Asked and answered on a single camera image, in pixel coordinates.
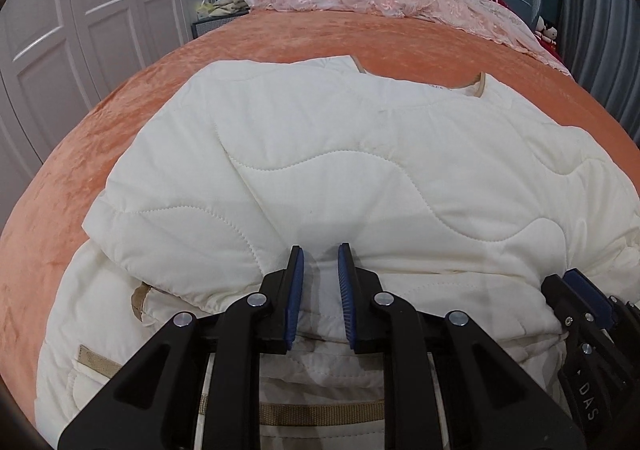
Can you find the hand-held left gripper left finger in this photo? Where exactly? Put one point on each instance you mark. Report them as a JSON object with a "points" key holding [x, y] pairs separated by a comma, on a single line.
{"points": [[296, 300]]}

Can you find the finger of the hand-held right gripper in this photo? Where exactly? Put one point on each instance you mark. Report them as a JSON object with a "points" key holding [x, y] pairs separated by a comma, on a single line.
{"points": [[590, 297]]}

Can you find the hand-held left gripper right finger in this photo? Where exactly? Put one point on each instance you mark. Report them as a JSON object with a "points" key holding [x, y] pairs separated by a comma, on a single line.
{"points": [[345, 300]]}

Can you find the white quilted coat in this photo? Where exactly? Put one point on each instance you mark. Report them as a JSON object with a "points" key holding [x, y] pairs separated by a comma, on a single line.
{"points": [[325, 154]]}

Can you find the orange plush blanket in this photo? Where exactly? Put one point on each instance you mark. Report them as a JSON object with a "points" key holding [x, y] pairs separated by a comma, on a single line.
{"points": [[125, 119]]}

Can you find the small plush toy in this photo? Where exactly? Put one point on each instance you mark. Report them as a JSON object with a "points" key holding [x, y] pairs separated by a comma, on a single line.
{"points": [[546, 29]]}

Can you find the grey curtain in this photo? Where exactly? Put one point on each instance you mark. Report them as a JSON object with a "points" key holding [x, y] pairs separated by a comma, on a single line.
{"points": [[595, 4]]}

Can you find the pale yellow cloth pile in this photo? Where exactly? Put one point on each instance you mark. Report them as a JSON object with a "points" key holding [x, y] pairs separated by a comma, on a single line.
{"points": [[225, 5]]}

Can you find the white wardrobe doors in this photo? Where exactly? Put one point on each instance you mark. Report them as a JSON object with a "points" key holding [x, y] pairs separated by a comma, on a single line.
{"points": [[75, 4]]}

